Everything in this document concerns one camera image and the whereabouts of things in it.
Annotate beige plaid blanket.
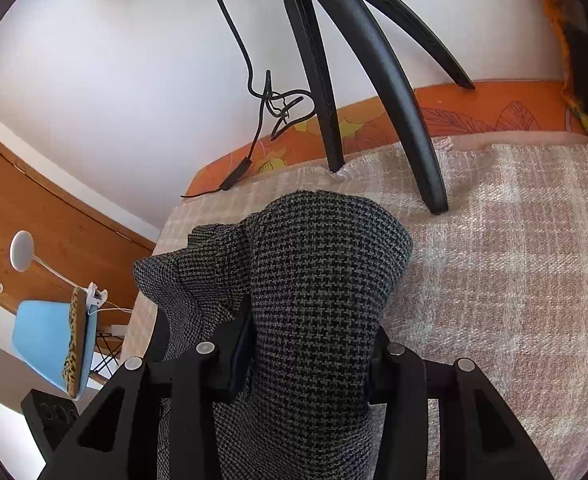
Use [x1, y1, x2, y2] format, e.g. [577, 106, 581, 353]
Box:
[121, 132, 588, 480]

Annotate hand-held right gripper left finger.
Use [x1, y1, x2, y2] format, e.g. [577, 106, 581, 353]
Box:
[38, 304, 255, 480]

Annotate wooden wardrobe panel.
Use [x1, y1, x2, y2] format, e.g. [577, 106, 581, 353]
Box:
[0, 117, 157, 322]

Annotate yellow floral pillow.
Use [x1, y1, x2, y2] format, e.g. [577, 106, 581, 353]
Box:
[530, 0, 588, 144]

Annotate black tripod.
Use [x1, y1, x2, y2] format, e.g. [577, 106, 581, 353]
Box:
[266, 0, 476, 216]

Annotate blue chair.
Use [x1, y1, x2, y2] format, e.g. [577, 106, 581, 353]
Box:
[12, 300, 124, 402]

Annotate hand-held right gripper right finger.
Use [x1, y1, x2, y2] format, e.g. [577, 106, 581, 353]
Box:
[368, 326, 556, 480]

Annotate orange floral bedsheet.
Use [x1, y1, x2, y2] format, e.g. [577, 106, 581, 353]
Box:
[189, 79, 588, 202]

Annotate black cable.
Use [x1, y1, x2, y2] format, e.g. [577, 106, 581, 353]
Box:
[180, 0, 317, 199]

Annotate grey houndstooth pants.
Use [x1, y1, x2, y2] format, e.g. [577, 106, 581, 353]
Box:
[132, 190, 415, 480]

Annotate leopard print cushion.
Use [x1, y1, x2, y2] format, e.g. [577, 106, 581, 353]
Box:
[60, 287, 95, 395]

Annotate white clip lamp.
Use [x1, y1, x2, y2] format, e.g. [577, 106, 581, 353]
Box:
[10, 230, 110, 312]

